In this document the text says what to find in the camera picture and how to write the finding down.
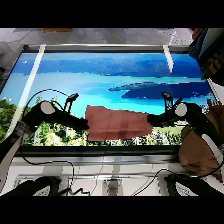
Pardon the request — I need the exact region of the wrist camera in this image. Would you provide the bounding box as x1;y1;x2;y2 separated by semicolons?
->
63;92;81;113
160;91;175;115

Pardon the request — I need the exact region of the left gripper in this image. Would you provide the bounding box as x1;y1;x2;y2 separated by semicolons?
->
69;116;91;132

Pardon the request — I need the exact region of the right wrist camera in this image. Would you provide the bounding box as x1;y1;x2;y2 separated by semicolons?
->
160;91;175;115

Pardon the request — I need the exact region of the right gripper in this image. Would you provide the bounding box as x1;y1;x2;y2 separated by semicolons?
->
146;112;168;128

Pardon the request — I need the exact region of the salmon red garment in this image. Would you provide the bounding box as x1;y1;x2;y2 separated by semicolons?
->
84;104;154;142

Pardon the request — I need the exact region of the brown garment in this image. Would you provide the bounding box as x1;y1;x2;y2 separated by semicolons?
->
177;104;224;183

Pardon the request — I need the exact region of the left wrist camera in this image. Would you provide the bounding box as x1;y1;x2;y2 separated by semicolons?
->
63;92;81;113

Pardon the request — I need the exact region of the heap of clothes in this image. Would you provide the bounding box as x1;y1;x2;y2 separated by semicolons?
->
186;27;224;82

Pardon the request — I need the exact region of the black cable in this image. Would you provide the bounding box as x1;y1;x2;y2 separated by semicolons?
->
131;167;188;197
18;139;93;197
21;87;72;118

